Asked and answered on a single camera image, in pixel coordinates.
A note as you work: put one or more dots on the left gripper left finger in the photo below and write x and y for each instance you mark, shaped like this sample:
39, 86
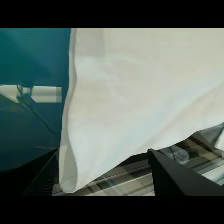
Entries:
33, 183

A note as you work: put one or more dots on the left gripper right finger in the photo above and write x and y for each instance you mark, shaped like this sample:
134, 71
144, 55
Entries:
176, 181

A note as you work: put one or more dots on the white T-shirt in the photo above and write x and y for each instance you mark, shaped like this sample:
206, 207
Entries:
133, 93

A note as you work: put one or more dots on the checked shirt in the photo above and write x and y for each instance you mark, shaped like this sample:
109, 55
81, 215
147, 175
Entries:
126, 181

